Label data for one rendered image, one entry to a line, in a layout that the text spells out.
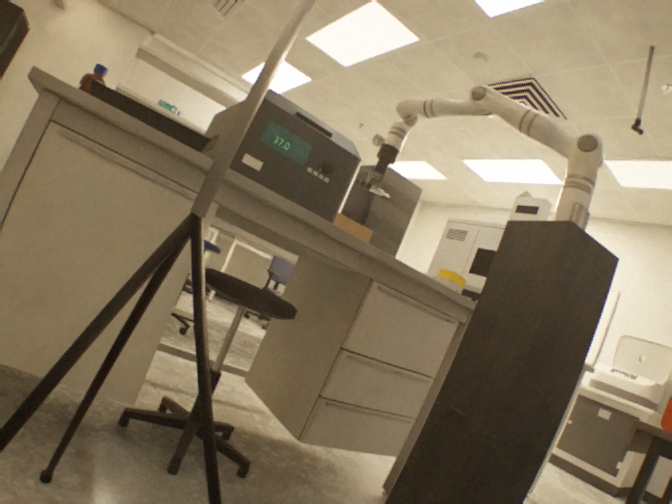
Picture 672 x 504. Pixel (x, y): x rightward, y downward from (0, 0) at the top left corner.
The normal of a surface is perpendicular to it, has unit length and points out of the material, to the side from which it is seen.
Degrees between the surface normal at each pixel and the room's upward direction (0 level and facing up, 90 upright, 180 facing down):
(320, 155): 90
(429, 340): 90
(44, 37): 90
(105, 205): 90
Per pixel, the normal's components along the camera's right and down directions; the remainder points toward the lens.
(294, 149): 0.49, 0.12
